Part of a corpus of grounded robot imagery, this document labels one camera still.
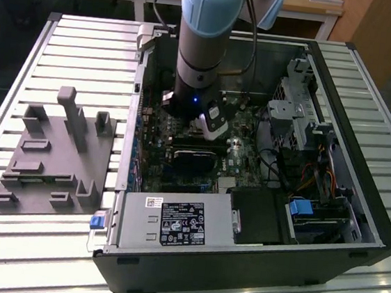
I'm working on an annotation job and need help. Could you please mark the black RAM slot bank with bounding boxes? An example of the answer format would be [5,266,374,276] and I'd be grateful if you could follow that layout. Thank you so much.
[171,132,229,154]

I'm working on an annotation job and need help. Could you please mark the black graphics card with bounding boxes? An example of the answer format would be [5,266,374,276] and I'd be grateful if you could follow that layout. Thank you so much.
[170,145,219,175]

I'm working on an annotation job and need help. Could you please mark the green motherboard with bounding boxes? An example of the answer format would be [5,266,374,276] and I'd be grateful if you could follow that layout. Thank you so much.
[129,88,285,207]

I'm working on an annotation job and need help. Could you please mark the small silver heatsink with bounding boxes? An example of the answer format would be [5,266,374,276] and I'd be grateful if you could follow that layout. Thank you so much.
[217,175,239,189]

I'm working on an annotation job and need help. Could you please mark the silver metal drive cage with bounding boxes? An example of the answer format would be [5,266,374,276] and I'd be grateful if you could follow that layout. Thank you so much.
[262,54,347,157]

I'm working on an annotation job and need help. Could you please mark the silver power supply with label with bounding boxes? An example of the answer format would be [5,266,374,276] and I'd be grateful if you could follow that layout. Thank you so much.
[114,182,240,262]

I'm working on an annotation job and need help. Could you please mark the grey plastic parts rack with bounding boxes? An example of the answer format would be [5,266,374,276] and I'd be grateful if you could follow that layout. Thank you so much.
[0,79,122,228]

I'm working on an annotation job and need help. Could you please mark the blue case latch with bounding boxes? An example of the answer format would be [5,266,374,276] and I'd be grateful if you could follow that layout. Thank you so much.
[89,214,105,231]

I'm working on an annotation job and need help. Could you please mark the hard disk in blue carrier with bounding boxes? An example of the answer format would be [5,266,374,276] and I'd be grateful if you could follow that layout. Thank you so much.
[285,197,353,249]

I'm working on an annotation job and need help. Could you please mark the black open PC case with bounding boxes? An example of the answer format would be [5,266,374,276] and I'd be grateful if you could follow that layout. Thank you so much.
[87,17,391,293]

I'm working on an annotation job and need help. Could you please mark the wooden cabinet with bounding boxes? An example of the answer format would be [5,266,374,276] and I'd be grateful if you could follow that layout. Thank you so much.
[323,0,391,89]

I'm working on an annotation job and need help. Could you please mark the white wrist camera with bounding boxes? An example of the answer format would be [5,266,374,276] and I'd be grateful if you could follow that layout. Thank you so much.
[195,97,232,144]

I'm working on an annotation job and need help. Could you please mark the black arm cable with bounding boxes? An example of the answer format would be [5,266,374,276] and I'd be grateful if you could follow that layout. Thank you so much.
[144,0,265,103]

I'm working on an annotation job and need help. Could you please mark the black cable bundle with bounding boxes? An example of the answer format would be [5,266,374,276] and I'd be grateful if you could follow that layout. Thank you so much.
[252,148,294,193]

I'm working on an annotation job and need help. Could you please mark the orange and yellow wires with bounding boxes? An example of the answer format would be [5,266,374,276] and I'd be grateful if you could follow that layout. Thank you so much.
[298,161,340,199]

